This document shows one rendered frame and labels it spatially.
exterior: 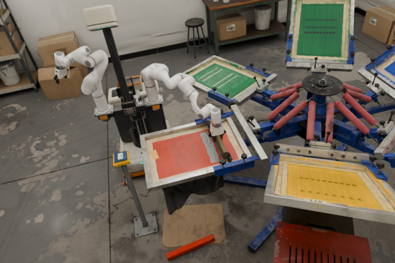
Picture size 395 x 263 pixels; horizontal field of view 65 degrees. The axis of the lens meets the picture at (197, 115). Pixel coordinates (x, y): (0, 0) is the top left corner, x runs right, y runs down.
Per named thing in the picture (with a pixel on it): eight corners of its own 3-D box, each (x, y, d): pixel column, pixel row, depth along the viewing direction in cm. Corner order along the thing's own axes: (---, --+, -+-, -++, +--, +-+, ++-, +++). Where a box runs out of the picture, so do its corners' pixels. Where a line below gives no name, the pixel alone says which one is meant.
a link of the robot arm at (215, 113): (200, 107, 229) (207, 100, 235) (201, 118, 236) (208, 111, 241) (216, 114, 221) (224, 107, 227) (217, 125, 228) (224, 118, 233)
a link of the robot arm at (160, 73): (167, 76, 229) (183, 64, 240) (136, 71, 253) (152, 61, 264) (172, 92, 236) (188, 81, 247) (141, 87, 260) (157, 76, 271)
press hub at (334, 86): (295, 212, 299) (313, 98, 216) (277, 182, 329) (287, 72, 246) (332, 202, 304) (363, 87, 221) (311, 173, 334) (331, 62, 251)
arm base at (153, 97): (146, 95, 280) (142, 80, 270) (159, 93, 281) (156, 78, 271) (147, 105, 267) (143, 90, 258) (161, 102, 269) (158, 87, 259)
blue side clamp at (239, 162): (215, 176, 223) (214, 170, 218) (213, 172, 227) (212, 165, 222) (254, 167, 226) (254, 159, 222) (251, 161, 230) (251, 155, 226)
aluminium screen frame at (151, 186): (148, 192, 217) (147, 188, 214) (140, 138, 262) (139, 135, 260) (254, 164, 227) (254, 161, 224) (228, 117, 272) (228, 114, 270)
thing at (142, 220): (135, 238, 295) (107, 170, 236) (133, 218, 312) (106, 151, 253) (158, 231, 298) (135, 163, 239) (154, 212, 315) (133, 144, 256)
